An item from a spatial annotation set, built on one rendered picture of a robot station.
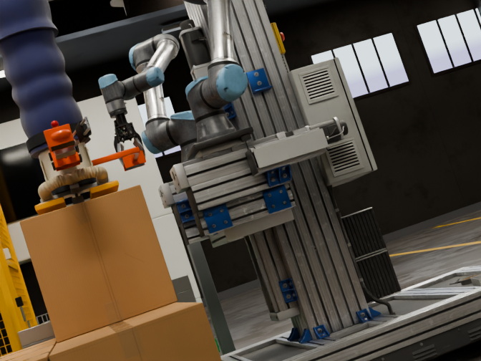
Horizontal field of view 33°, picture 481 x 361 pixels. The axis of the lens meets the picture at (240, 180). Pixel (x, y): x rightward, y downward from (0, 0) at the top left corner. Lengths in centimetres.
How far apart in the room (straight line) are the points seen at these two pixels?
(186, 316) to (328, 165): 126
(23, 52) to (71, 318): 96
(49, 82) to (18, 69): 12
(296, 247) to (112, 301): 82
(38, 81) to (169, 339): 123
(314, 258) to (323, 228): 12
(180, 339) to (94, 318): 63
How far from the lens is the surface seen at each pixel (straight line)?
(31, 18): 302
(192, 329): 208
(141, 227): 268
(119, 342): 207
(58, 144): 235
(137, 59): 371
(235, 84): 286
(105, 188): 281
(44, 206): 280
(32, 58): 297
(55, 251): 266
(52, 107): 293
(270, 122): 318
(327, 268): 316
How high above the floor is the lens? 64
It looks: 5 degrees up
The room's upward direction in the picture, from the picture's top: 19 degrees counter-clockwise
